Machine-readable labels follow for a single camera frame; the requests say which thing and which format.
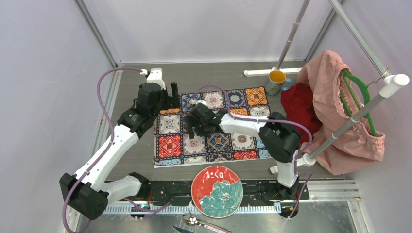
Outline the colourful patterned placemat cloth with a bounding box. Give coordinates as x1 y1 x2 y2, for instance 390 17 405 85
154 86 271 167

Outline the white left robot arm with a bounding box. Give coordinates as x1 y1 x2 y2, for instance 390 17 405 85
59 82 180 220

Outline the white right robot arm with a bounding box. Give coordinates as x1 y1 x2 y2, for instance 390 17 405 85
184 102 301 199

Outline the red plate with teal flower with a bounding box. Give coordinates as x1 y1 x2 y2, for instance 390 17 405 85
191 166 243 218

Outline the blue mug with yellow inside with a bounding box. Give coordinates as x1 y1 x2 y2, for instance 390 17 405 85
264 70 292 96

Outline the red cloth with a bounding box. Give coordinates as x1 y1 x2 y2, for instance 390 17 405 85
281 83 323 135

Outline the metal spoon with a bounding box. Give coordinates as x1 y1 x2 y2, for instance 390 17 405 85
182 214 232 233

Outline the metal knife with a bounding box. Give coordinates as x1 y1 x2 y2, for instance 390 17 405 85
172 226 195 233

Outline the pink fabric garment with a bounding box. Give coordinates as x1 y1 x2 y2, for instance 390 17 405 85
297 50 385 175

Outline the green clothes hanger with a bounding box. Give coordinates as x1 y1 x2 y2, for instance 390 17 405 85
339 68 377 138

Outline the white and grey clothes rack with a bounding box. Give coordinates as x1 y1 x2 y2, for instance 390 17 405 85
243 0 411 175

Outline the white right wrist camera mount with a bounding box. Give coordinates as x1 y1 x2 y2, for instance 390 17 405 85
189 100 208 107

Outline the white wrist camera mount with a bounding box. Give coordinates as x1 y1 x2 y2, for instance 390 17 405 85
189 100 208 107
139 68 166 90

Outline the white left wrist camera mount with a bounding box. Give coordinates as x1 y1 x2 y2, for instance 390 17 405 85
139 68 166 90

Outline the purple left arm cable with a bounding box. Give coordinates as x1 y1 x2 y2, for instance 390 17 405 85
62 67 171 233

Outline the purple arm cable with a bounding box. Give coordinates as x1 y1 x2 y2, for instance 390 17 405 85
196 85 314 219
62 67 171 233

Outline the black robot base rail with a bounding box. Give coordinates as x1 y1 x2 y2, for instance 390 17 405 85
128 180 309 207

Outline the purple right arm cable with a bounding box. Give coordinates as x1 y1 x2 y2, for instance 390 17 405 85
196 85 314 219

